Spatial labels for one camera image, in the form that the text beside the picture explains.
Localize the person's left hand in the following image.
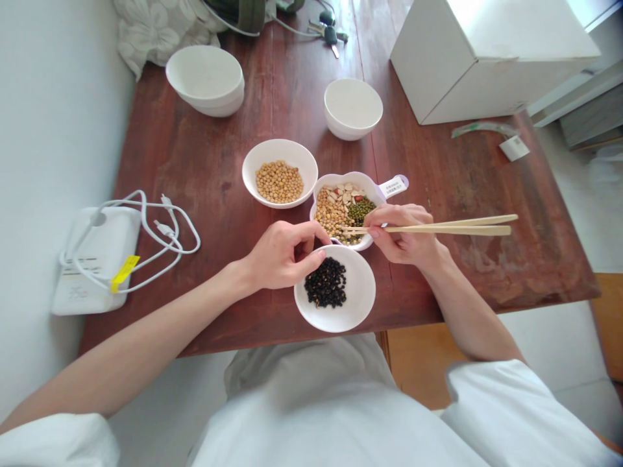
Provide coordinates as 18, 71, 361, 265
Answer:
241, 221, 334, 293

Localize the person's right hand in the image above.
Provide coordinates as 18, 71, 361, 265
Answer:
363, 202, 450, 269

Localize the wooden chopstick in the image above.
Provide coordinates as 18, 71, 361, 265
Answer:
340, 225, 513, 237
340, 213, 519, 232

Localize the white bowl holding black beans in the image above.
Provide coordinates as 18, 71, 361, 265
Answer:
293, 245, 377, 333

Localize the heap of green mung beans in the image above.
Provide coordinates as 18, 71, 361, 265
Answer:
346, 196, 377, 228

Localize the pile of black beans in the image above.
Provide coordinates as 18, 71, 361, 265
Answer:
304, 256, 348, 309

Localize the small heap of soybeans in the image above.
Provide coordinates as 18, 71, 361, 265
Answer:
313, 200, 349, 240

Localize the pile of yellow soybeans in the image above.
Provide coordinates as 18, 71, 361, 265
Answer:
256, 161, 304, 205

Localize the pile of peeled peanuts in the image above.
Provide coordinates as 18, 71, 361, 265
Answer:
323, 182, 372, 206

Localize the white bowl holding soybeans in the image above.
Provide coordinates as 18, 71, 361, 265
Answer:
241, 139, 319, 210

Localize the clear green plastic wrapper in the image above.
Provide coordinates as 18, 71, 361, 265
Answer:
450, 121, 518, 141

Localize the small white plug adapter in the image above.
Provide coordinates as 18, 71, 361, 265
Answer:
498, 136, 531, 163

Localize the empty white bowl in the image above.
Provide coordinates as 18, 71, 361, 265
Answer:
323, 78, 384, 142

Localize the person's body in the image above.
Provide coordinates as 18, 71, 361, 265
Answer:
187, 334, 623, 467

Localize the white power box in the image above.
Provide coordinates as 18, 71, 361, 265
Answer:
50, 207, 140, 317

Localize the stack of white bowls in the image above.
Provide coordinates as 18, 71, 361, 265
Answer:
165, 44, 246, 119

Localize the large white cardboard box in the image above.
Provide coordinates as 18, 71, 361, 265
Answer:
389, 0, 602, 127

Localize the bunch of keys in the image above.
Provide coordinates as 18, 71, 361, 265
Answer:
308, 11, 349, 60

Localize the white shelf unit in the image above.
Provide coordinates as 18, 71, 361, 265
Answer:
527, 0, 623, 152

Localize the white floral cloth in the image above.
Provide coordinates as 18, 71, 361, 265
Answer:
114, 0, 226, 82

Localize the flower-shaped white bowl with handle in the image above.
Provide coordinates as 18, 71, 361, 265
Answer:
309, 172, 410, 252

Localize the white cable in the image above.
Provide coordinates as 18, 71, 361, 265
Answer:
59, 189, 202, 296

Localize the yellow cable tag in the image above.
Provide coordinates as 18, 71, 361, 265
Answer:
110, 254, 141, 294

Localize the grey cord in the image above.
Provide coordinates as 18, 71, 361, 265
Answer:
194, 0, 324, 42

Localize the green bag strap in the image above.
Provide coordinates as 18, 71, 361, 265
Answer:
237, 0, 279, 33

